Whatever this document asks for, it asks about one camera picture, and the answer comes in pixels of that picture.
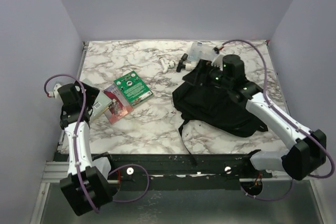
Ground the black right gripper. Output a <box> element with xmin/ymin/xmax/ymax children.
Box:
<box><xmin>183</xmin><ymin>58</ymin><xmax>233</xmax><ymax>90</ymax></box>

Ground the grey-green notebook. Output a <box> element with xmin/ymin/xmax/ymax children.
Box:
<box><xmin>81</xmin><ymin>79</ymin><xmax>112</xmax><ymax>124</ymax></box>

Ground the black student backpack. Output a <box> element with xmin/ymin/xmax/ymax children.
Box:
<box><xmin>172</xmin><ymin>61</ymin><xmax>268</xmax><ymax>167</ymax></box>

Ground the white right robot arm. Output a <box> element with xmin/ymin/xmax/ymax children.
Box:
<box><xmin>182</xmin><ymin>55</ymin><xmax>327</xmax><ymax>180</ymax></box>

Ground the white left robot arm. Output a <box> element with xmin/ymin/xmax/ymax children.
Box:
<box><xmin>57</xmin><ymin>81</ymin><xmax>117</xmax><ymax>216</ymax></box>

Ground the black and white valve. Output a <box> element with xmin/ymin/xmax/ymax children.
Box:
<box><xmin>176</xmin><ymin>54</ymin><xmax>197</xmax><ymax>72</ymax></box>

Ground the white plastic pipe fitting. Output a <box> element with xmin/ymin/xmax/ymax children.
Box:
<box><xmin>159</xmin><ymin>57</ymin><xmax>175</xmax><ymax>73</ymax></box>

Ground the clear plastic organizer box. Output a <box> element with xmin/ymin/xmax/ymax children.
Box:
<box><xmin>187</xmin><ymin>42</ymin><xmax>218</xmax><ymax>61</ymax></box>

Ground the purple red paperback book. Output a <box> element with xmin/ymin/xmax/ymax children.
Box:
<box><xmin>103</xmin><ymin>84</ymin><xmax>133</xmax><ymax>124</ymax></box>

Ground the green paperback book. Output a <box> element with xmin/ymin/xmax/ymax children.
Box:
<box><xmin>114</xmin><ymin>71</ymin><xmax>154</xmax><ymax>107</ymax></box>

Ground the black mounting plate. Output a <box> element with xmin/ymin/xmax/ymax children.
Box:
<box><xmin>54</xmin><ymin>152</ymin><xmax>308</xmax><ymax>191</ymax></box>

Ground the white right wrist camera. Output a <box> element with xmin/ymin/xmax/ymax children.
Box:
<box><xmin>211</xmin><ymin>54</ymin><xmax>224</xmax><ymax>70</ymax></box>

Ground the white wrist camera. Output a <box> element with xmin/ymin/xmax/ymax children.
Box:
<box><xmin>211</xmin><ymin>54</ymin><xmax>224</xmax><ymax>70</ymax></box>
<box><xmin>47</xmin><ymin>83</ymin><xmax>62</xmax><ymax>100</ymax></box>

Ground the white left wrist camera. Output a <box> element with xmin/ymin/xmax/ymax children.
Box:
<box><xmin>47</xmin><ymin>83</ymin><xmax>62</xmax><ymax>100</ymax></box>

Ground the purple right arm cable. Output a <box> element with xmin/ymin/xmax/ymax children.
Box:
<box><xmin>214</xmin><ymin>39</ymin><xmax>335</xmax><ymax>201</ymax></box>

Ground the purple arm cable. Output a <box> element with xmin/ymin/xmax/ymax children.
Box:
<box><xmin>214</xmin><ymin>39</ymin><xmax>335</xmax><ymax>201</ymax></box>
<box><xmin>44</xmin><ymin>74</ymin><xmax>151</xmax><ymax>214</ymax></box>

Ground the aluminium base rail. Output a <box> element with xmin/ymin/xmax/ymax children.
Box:
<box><xmin>42</xmin><ymin>162</ymin><xmax>291</xmax><ymax>183</ymax></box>

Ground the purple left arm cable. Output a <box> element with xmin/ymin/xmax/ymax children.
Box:
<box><xmin>44</xmin><ymin>74</ymin><xmax>151</xmax><ymax>214</ymax></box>

